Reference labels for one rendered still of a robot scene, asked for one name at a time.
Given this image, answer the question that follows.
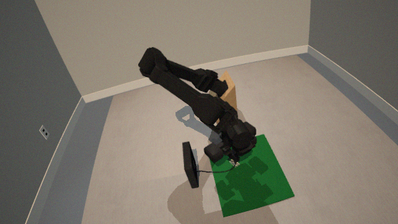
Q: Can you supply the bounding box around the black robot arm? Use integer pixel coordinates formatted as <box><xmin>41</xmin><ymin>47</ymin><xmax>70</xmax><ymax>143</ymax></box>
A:
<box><xmin>138</xmin><ymin>47</ymin><xmax>257</xmax><ymax>157</ymax></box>

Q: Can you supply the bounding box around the green circuit board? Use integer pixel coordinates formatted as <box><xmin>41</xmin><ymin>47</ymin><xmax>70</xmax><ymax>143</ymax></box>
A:
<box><xmin>210</xmin><ymin>134</ymin><xmax>295</xmax><ymax>217</ymax></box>

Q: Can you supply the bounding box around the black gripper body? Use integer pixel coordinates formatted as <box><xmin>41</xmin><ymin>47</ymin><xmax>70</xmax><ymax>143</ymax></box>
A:
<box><xmin>204</xmin><ymin>122</ymin><xmax>256</xmax><ymax>163</ymax></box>

